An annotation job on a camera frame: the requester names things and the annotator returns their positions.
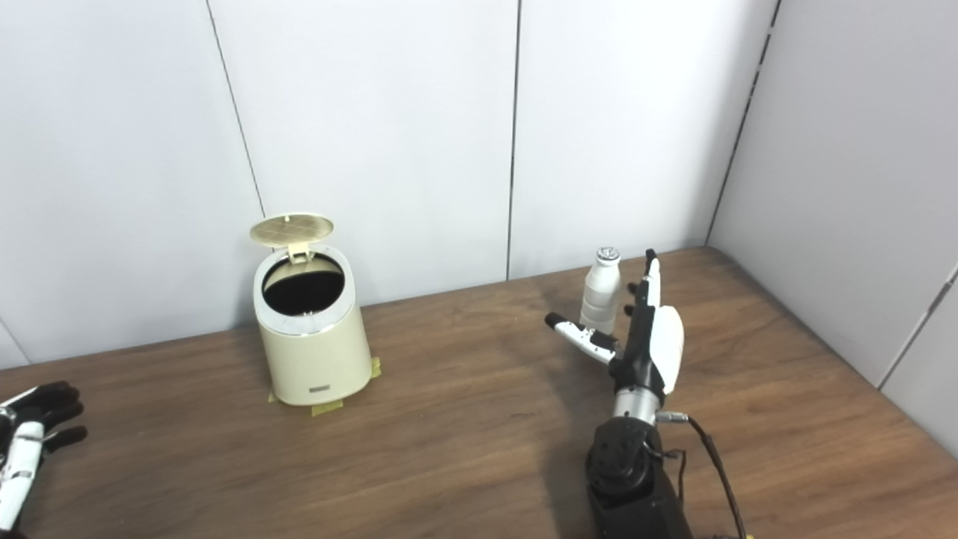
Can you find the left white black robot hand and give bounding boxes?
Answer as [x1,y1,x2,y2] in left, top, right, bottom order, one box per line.
[0,381,88,536]

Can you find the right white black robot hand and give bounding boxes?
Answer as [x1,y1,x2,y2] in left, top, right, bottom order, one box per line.
[545,249,686,398]

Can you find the small white plastic bottle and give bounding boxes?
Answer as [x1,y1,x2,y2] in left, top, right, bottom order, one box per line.
[580,246,623,335]

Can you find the cream-colored bin body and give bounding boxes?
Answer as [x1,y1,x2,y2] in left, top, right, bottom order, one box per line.
[252,246,373,407]

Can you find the cream round bin lid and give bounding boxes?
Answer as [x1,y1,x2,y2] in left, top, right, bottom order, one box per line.
[249,213,335,264]

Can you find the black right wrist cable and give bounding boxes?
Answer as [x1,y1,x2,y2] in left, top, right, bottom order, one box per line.
[657,410,749,539]

